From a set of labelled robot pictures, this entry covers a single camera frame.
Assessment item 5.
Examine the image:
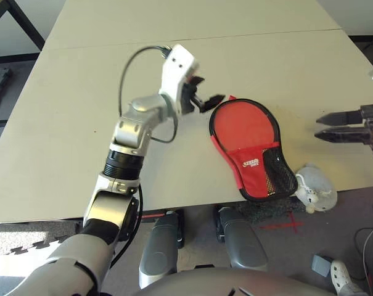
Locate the grey robot left leg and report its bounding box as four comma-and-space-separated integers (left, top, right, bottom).
139, 211, 184, 289

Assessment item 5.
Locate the white perforated shoe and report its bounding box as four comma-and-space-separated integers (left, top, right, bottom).
330, 260, 367, 296

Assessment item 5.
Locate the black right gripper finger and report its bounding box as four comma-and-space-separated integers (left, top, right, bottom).
315, 110, 364, 126
314, 127, 372, 144

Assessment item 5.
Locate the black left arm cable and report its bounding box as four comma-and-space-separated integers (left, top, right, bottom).
110, 45, 178, 272

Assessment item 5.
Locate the red floor tape cross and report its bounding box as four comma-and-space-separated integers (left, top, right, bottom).
260, 212, 305, 237

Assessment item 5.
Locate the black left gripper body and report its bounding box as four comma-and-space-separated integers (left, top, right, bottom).
180, 82, 206, 115

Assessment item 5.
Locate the small grey box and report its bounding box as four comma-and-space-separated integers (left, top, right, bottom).
311, 254, 332, 278

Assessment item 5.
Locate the grey robot right leg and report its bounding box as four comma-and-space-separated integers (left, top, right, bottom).
212, 207, 269, 272

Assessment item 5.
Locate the thin black floor cable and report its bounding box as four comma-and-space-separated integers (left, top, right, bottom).
353, 202, 373, 263

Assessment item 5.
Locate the dark speckled rug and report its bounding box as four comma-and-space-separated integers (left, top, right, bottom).
238, 197, 307, 224

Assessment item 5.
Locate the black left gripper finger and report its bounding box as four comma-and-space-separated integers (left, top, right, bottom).
189, 75, 206, 88
201, 94, 226, 113

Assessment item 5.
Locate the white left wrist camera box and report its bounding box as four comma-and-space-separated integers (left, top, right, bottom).
157, 44, 201, 117

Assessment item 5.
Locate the black metal table frame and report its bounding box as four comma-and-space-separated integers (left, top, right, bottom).
0, 0, 47, 52

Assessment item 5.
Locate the thin white floor cable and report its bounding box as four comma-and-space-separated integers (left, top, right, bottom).
363, 220, 373, 280

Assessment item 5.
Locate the grey robot torso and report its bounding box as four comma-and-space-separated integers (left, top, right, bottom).
139, 267, 332, 296

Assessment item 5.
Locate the red and black paddle case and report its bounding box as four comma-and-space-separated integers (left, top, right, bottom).
209, 94, 299, 203

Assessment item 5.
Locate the grey robot leg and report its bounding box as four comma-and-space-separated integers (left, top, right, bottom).
212, 207, 269, 272
139, 211, 184, 289

